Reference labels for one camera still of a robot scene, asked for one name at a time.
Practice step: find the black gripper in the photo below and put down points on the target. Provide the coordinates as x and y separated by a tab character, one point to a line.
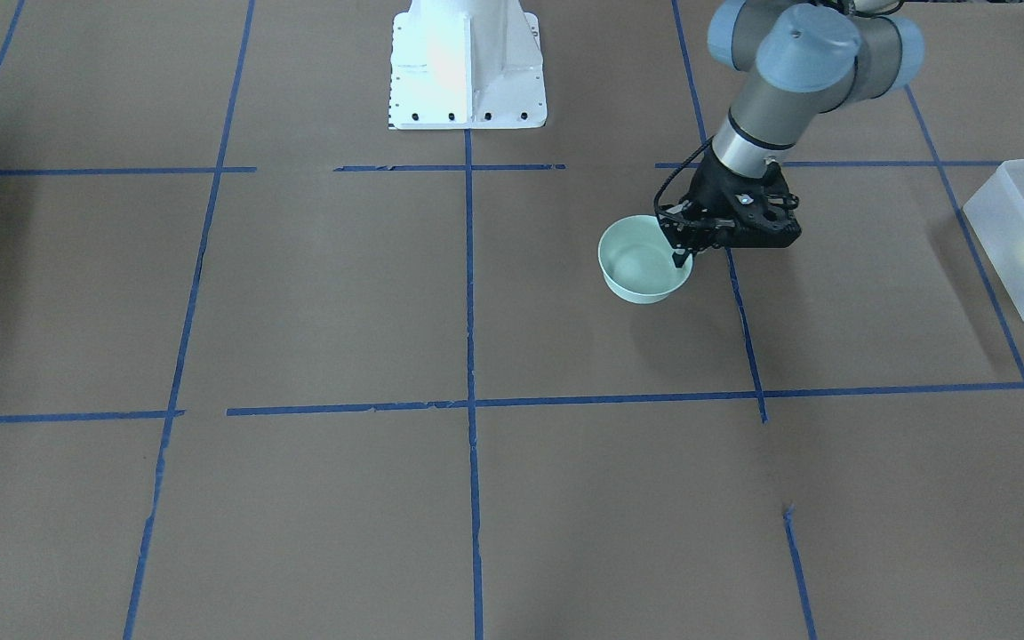
706	190

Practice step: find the light green bowl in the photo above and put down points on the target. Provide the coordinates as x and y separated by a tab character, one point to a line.
635	259

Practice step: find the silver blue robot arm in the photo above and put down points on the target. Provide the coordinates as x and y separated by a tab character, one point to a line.
802	59

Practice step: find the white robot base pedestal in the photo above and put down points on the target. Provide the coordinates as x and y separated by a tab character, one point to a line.
466	65

